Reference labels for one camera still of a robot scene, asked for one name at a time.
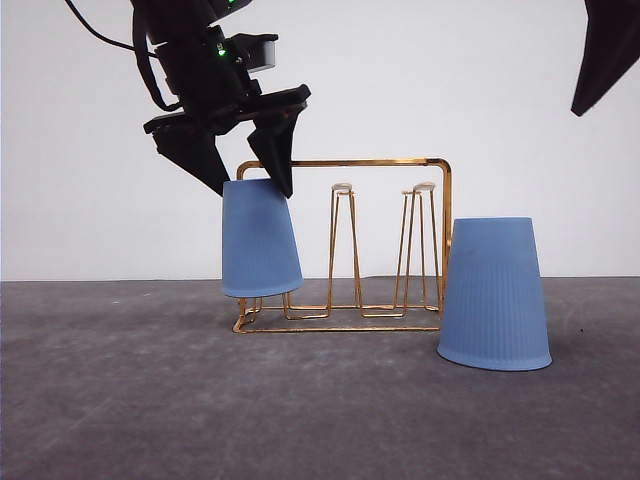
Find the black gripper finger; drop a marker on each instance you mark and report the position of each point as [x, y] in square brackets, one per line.
[613, 45]

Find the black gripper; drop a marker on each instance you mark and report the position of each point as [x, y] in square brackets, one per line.
[207, 74]

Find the blue ribbed plastic cup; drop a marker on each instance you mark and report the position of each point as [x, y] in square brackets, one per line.
[493, 312]
[260, 253]

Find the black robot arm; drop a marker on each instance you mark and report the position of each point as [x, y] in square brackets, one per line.
[162, 15]

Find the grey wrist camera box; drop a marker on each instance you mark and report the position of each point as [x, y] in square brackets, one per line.
[251, 50]

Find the black cable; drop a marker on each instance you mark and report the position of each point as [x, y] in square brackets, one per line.
[141, 57]

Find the gold wire cup rack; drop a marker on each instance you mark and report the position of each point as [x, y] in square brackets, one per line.
[373, 244]

